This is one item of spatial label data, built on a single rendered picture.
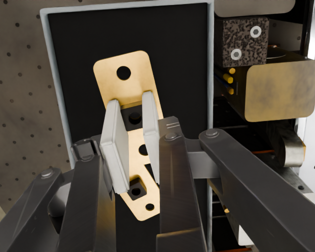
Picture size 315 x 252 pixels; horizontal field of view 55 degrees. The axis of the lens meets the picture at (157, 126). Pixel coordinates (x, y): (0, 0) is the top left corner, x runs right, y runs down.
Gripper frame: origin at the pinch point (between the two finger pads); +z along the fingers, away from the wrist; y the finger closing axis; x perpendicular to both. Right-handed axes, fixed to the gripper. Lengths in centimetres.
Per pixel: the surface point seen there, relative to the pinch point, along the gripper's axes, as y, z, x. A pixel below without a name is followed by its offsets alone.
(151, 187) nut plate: -0.9, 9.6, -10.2
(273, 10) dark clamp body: 16.4, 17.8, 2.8
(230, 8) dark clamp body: 11.8, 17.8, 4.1
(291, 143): 16.8, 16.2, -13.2
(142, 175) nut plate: -1.5, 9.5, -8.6
